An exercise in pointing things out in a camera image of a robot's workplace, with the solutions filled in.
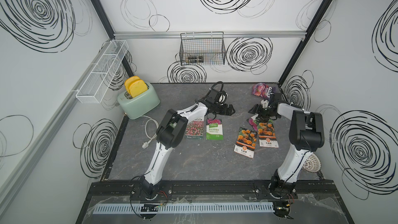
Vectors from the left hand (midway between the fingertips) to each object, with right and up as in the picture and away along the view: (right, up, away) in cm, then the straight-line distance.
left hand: (230, 111), depth 96 cm
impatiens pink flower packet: (+16, -9, +1) cm, 18 cm away
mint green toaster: (-53, +5, -4) cm, 54 cm away
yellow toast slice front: (-56, +15, -4) cm, 58 cm away
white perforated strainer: (+41, -26, -15) cm, 51 cm away
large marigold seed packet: (+8, -17, -6) cm, 20 cm away
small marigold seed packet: (+22, -14, -2) cm, 26 cm away
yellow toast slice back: (-61, +18, -4) cm, 64 cm away
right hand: (+18, -1, +4) cm, 18 cm away
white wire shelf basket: (-68, +12, -24) cm, 73 cm away
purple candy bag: (+28, +14, +17) cm, 36 cm away
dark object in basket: (-22, +31, -7) cm, 38 cm away
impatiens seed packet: (-10, -11, -2) cm, 15 cm away
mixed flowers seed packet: (-22, -11, 0) cm, 25 cm away
